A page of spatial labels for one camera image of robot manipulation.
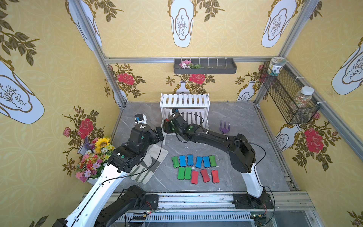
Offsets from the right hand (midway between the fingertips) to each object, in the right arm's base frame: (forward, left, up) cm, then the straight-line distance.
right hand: (170, 120), depth 90 cm
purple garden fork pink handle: (+5, -38, -16) cm, 42 cm away
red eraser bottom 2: (-29, -23, -15) cm, 40 cm away
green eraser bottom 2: (-28, -12, -13) cm, 33 cm away
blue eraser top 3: (-21, -19, -15) cm, 32 cm away
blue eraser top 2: (-20, -14, -14) cm, 28 cm away
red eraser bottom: (-31, -16, -16) cm, 38 cm away
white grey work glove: (-20, +13, -16) cm, 29 cm away
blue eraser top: (-21, -9, -13) cm, 26 cm away
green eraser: (-22, -5, -14) cm, 27 cm away
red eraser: (-29, -28, -15) cm, 43 cm away
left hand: (-15, +8, +12) cm, 21 cm away
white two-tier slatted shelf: (+28, -15, -17) cm, 36 cm away
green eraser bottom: (-28, -8, -14) cm, 33 cm away
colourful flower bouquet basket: (-26, +36, +2) cm, 44 cm away
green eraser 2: (-20, -28, -15) cm, 37 cm away
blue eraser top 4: (-20, -24, -15) cm, 35 cm away
